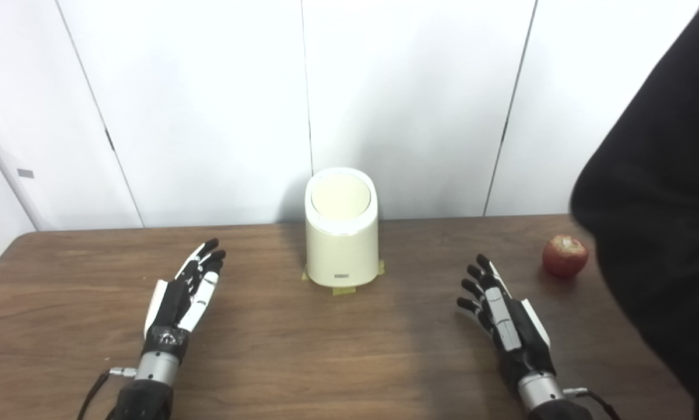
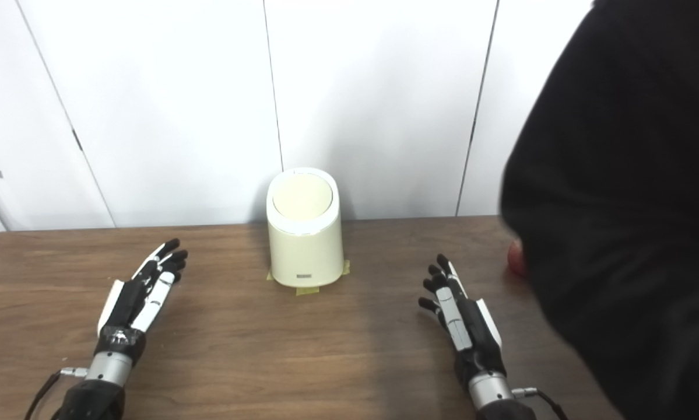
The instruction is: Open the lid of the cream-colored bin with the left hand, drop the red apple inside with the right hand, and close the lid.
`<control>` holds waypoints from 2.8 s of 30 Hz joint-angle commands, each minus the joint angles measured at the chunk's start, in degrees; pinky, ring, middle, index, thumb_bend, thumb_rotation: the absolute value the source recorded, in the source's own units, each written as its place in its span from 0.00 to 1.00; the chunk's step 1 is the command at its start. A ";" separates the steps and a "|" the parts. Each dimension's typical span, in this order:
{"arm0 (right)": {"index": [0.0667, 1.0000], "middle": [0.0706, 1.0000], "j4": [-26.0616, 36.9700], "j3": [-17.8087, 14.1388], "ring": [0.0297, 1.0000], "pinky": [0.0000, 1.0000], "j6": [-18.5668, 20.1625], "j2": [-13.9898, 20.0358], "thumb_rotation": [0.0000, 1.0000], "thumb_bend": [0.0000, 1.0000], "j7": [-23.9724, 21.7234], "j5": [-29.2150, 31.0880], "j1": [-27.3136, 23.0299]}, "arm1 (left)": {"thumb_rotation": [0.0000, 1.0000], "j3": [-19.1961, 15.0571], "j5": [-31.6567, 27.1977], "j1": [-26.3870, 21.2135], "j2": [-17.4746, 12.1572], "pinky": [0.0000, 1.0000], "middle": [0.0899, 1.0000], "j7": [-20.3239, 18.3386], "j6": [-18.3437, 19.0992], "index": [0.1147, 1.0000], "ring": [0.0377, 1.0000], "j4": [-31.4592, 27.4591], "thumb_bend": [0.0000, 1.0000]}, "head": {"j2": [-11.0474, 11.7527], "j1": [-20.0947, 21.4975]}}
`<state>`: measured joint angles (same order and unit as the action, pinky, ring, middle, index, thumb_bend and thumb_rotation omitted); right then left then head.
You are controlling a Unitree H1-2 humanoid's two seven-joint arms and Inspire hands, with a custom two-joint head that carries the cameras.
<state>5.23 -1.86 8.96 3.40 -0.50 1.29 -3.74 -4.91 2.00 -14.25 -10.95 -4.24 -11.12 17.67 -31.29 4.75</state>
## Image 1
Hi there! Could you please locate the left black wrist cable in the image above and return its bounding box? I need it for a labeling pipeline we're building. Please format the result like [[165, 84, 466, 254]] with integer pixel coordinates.
[[76, 367, 137, 420]]

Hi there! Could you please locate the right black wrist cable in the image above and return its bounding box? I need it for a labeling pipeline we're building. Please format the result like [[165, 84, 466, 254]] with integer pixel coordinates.
[[564, 387, 621, 420]]

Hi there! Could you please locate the person in black clothing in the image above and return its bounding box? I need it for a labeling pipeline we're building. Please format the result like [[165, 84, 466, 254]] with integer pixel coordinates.
[[569, 0, 699, 420]]

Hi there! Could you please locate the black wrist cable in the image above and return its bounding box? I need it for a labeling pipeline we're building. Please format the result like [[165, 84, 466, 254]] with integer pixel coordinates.
[[564, 387, 621, 420], [76, 367, 137, 420]]

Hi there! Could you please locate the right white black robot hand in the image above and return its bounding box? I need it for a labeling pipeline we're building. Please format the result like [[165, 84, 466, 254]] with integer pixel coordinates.
[[456, 253, 558, 387]]

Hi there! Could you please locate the round cream bin lid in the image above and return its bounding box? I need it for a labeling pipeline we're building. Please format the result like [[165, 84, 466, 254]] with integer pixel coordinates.
[[310, 173, 373, 221]]

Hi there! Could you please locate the cream-colored bin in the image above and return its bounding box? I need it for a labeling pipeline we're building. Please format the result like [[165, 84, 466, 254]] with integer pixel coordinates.
[[304, 167, 380, 288]]

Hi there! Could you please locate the red apple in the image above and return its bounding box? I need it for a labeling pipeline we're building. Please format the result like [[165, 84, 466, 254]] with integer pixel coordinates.
[[542, 234, 590, 279]]

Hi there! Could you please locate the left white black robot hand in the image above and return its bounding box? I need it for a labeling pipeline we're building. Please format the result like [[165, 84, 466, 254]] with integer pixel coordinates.
[[143, 237, 227, 359]]

